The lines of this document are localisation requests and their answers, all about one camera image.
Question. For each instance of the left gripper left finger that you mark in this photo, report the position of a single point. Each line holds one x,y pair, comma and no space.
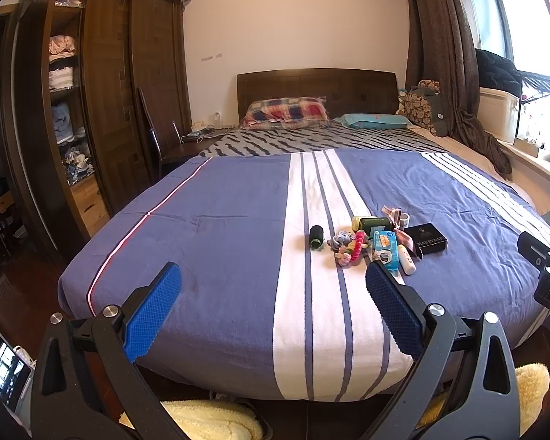
65,400

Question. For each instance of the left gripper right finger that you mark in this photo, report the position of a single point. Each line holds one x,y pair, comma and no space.
481,403

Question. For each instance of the white lotion bottle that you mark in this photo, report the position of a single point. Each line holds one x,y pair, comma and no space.
405,260

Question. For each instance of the pink green knitted toy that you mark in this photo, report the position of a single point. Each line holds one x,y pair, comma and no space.
348,247

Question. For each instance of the yellow fluffy right leg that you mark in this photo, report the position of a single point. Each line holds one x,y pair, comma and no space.
533,383

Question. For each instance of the yellow fluffy leg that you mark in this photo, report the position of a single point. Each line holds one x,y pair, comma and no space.
214,419
533,383

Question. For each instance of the phone screen device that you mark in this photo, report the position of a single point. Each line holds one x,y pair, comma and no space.
15,377

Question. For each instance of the yellow fluffy left leg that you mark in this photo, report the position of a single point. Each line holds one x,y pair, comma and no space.
214,419

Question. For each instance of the black Marry box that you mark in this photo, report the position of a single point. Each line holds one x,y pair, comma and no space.
426,239

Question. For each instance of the white tape roll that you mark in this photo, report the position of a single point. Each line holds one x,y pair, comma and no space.
404,219

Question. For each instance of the blue wet wipes pack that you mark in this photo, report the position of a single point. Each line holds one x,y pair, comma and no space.
385,248

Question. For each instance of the dark green tin box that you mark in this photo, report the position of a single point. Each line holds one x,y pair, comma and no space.
371,224

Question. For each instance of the white storage box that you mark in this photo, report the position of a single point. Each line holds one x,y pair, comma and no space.
498,113

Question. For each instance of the blue white striped bedspread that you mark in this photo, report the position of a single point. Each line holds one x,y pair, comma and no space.
260,314

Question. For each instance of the black metal rack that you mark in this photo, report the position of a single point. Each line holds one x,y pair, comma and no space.
534,112

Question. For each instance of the black thread spool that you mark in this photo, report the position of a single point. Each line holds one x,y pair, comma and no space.
316,237

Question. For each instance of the black jacket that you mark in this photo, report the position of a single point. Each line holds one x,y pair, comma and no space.
498,73

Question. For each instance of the patterned brown cushion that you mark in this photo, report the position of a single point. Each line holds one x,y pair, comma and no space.
422,105

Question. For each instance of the teal pillow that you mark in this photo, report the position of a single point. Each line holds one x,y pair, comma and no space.
372,121

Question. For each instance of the dark bedside table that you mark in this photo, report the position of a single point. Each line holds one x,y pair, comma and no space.
187,150

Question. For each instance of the black white zebra blanket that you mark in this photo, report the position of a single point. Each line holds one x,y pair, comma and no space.
258,143

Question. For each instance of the brown curtain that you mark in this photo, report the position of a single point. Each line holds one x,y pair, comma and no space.
441,48

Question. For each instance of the dark wooden headboard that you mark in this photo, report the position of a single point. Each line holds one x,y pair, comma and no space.
345,90

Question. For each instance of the plaid red blue pillow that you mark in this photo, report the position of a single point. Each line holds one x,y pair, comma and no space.
286,113

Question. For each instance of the dark wooden wardrobe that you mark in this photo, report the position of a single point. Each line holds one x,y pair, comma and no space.
93,101

